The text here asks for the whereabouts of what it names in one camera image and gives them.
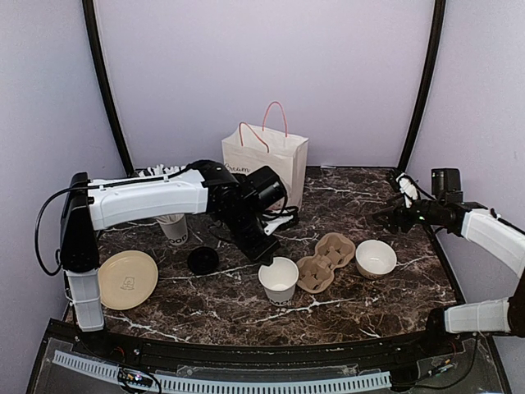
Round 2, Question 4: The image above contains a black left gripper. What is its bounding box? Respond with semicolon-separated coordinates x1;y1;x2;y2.
220;205;281;265

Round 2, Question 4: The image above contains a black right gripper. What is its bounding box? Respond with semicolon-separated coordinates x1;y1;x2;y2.
372;194;445;235

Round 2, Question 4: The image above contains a white paper coffee cup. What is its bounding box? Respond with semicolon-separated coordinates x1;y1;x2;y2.
258;257;299;306

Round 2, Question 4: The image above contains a black plastic cup lid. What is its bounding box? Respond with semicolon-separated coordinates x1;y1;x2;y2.
187;246;219;276

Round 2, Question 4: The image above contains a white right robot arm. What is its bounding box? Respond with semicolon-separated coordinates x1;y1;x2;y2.
372;168;524;356

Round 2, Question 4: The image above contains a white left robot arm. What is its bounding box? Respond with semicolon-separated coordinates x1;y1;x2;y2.
46;160;297;358

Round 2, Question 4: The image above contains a white ceramic bowl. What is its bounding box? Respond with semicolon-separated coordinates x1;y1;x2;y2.
355;240;398;280

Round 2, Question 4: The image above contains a brown pulp cup carrier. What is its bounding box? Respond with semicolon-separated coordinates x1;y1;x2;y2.
296;232;356;294

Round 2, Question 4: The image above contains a white cup holding straws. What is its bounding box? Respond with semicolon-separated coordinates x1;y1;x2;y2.
156;213;188;246

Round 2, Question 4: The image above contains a white cream bear paper bag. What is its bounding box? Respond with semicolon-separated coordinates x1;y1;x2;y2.
221;112;308;208

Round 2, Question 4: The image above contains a beige round plate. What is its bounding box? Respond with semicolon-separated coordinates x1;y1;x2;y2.
98;250;158;310

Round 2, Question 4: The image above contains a white wrapped straws bundle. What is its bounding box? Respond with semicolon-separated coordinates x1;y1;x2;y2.
135;164;185;177

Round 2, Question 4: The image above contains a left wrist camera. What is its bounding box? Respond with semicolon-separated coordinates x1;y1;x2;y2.
262;206;299;235

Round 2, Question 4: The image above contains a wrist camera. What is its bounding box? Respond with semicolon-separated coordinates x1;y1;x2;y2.
262;206;299;235
388;169;421;208

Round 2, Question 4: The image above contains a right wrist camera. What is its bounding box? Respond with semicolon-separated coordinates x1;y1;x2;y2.
388;169;421;208

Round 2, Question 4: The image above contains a black front table rail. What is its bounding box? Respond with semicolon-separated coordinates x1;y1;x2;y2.
45;319;481;380

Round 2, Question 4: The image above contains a white slotted cable duct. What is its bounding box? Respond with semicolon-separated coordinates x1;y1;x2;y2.
52;350;391;393

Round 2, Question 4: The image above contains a black right frame post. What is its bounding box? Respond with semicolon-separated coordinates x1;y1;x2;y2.
397;0;446;172

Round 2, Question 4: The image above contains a black frame post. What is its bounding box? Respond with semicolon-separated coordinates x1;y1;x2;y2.
82;0;135;176
397;0;446;172

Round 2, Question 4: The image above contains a black left frame post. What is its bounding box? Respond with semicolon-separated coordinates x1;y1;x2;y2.
82;0;135;176

